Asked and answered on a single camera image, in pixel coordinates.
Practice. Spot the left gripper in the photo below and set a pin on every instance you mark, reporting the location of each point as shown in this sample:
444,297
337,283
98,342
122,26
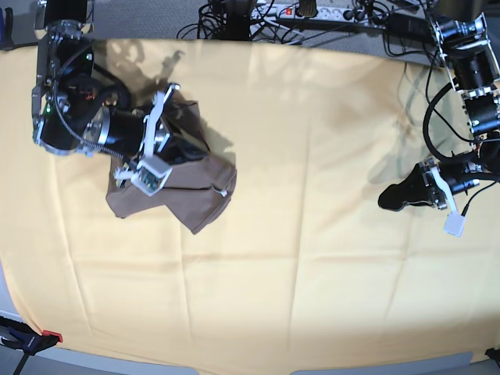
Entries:
431,183

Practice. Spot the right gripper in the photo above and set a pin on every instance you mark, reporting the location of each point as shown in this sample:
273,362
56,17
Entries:
110,129

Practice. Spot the brown T-shirt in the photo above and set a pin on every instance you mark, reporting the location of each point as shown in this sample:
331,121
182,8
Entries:
196,192

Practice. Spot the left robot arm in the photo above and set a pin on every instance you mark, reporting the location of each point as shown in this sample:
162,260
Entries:
460,33

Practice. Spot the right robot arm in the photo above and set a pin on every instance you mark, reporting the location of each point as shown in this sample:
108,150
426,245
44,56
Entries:
79,106

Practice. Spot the yellow tablecloth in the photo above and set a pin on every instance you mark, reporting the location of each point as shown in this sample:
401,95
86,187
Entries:
302,271

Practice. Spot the white power strip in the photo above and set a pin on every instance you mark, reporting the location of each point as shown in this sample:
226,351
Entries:
325,15

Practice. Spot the black power adapter brick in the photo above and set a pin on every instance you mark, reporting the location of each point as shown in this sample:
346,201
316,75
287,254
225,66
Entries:
409,27

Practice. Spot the black clamp at right corner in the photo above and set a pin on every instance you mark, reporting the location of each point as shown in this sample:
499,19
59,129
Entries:
493,354

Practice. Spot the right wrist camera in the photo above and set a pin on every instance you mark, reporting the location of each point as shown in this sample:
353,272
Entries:
151,175

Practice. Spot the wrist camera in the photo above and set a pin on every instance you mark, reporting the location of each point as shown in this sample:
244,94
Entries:
454,224
151,175

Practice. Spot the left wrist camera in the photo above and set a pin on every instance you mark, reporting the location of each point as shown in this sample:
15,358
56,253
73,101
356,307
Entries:
454,224

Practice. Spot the black stand post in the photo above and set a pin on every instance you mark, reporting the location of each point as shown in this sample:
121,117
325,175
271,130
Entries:
237,23

